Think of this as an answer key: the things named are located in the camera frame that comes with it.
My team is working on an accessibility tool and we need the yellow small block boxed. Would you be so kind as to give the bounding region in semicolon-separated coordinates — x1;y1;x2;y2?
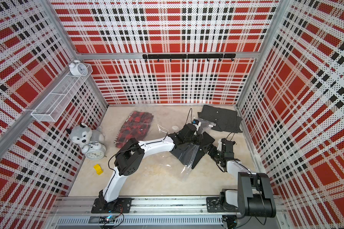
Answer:
93;164;103;175

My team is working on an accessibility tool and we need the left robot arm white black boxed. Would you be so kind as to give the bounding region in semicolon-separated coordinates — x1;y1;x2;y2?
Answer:
95;120;204;211

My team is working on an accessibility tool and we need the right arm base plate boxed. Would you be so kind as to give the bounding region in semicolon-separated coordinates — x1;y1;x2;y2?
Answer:
206;197;239;214

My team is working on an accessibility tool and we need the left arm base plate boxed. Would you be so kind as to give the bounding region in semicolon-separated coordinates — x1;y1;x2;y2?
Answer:
91;198;132;214

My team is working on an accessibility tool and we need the white alarm clock on shelf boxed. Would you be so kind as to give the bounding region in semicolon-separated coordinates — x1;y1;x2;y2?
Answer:
68;60;88;76

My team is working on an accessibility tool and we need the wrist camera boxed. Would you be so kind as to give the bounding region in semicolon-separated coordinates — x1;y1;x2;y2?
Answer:
192;119;201;130
217;138;226;151

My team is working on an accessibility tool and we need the red black plaid shirt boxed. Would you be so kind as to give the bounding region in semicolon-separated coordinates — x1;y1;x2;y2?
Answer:
114;111;154;148

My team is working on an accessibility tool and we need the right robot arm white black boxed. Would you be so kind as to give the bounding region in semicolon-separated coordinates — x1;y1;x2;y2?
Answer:
206;138;276;218

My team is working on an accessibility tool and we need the black hook rail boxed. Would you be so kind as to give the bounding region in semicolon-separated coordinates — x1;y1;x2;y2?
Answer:
142;53;236;61

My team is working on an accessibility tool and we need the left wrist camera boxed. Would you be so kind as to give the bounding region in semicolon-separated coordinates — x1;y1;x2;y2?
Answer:
192;119;201;130

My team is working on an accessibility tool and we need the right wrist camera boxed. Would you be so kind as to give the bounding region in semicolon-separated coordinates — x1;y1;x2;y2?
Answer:
217;138;226;151

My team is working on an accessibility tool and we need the clear vacuum bag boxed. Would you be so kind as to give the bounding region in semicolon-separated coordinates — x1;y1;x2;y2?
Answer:
112;114;213;181

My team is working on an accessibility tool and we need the grey pinstripe garment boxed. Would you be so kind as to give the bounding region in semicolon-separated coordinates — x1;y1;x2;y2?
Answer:
198;105;242;133

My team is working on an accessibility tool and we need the white alarm clock on table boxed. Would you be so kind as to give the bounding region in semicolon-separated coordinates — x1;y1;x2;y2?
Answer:
81;143;106;160

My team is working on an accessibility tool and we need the aluminium mounting rail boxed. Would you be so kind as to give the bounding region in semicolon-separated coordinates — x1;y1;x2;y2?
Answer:
50;196;287;216

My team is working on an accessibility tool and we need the white wire shelf basket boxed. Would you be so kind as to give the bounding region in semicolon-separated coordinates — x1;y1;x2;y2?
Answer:
31;63;93;122

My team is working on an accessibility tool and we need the husky plush toy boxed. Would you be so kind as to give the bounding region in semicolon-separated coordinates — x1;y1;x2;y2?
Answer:
66;123;105;153

